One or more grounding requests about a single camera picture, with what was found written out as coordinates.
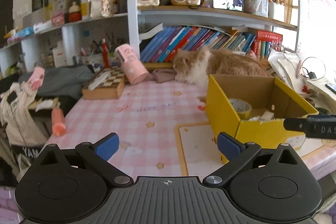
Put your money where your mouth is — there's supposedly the yellow tape roll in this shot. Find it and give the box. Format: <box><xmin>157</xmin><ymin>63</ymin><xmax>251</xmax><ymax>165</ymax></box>
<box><xmin>229</xmin><ymin>98</ymin><xmax>252</xmax><ymax>120</ymax></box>

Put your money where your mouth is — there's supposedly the large white power adapter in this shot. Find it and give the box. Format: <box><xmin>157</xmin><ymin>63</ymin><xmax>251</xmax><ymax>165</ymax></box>
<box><xmin>260</xmin><ymin>111</ymin><xmax>274</xmax><ymax>121</ymax></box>

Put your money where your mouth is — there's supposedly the yellow cardboard box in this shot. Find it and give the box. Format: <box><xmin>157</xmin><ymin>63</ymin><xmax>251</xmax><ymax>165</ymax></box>
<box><xmin>206</xmin><ymin>75</ymin><xmax>322</xmax><ymax>159</ymax></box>

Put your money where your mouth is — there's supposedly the orange pink bottle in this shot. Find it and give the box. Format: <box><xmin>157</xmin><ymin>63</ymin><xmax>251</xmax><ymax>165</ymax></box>
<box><xmin>51</xmin><ymin>107</ymin><xmax>66</xmax><ymax>136</ymax></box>

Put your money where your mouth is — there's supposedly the pink checkered tablecloth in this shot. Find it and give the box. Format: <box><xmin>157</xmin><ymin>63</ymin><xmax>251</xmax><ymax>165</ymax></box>
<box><xmin>49</xmin><ymin>81</ymin><xmax>335</xmax><ymax>179</ymax></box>

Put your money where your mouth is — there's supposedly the wooden chess board box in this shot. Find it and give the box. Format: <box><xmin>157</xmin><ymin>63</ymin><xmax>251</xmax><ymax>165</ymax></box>
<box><xmin>82</xmin><ymin>66</ymin><xmax>126</xmax><ymax>100</ymax></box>

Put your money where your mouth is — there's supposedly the stack of papers and books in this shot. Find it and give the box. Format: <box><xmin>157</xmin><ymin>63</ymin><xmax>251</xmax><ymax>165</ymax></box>
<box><xmin>268</xmin><ymin>50</ymin><xmax>335</xmax><ymax>114</ymax></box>

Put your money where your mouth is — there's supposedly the grey clothing pile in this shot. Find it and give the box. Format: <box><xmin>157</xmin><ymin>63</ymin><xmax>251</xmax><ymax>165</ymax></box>
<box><xmin>34</xmin><ymin>65</ymin><xmax>94</xmax><ymax>100</ymax></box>

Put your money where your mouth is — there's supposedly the pink cylindrical appliance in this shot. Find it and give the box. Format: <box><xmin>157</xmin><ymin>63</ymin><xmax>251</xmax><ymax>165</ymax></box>
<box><xmin>114</xmin><ymin>44</ymin><xmax>149</xmax><ymax>85</ymax></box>

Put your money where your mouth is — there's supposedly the pink folded cloth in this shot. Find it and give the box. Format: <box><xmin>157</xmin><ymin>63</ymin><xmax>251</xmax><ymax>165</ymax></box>
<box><xmin>145</xmin><ymin>69</ymin><xmax>176</xmax><ymax>83</ymax></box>

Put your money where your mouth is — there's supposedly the orange white fluffy cat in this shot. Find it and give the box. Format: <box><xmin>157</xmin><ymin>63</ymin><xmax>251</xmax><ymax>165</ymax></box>
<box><xmin>173</xmin><ymin>46</ymin><xmax>270</xmax><ymax>86</ymax></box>

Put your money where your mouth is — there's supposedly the pink glove on pile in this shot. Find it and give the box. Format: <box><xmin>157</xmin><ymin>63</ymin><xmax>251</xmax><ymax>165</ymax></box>
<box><xmin>28</xmin><ymin>67</ymin><xmax>45</xmax><ymax>90</ymax></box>

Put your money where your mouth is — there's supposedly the red book box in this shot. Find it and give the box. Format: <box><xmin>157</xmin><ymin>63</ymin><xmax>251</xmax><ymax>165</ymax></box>
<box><xmin>256</xmin><ymin>30</ymin><xmax>282</xmax><ymax>43</ymax></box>

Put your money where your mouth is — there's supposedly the tablet on shelf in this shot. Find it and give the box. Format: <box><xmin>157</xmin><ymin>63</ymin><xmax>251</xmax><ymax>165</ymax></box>
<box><xmin>213</xmin><ymin>0</ymin><xmax>244</xmax><ymax>12</ymax></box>

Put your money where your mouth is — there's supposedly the white bookshelf unit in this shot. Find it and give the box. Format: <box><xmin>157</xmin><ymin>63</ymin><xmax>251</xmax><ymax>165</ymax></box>
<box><xmin>1</xmin><ymin>0</ymin><xmax>298</xmax><ymax>77</ymax></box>

